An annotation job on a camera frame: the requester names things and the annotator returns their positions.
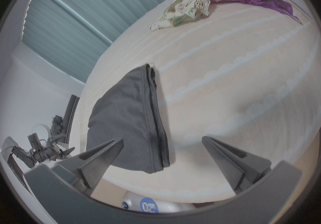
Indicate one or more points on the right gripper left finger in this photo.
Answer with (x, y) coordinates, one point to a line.
(95, 162)

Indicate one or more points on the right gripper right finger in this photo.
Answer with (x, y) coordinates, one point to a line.
(235, 165)

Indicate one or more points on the black T-shirt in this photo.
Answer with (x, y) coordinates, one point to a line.
(125, 117)

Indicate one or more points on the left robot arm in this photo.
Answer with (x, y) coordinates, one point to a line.
(37, 152)

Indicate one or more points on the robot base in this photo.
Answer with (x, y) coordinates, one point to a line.
(160, 206)

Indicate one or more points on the bed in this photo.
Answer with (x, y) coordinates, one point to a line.
(225, 80)

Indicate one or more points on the dark grey garment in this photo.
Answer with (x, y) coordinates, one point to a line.
(56, 127)

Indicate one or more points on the black chest of drawers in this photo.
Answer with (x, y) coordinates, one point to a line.
(70, 115)

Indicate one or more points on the round white mirror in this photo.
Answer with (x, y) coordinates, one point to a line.
(40, 127)

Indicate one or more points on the white printed pyjama top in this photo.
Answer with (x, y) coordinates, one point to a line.
(185, 7)

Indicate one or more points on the purple garment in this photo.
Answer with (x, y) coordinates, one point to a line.
(263, 1)

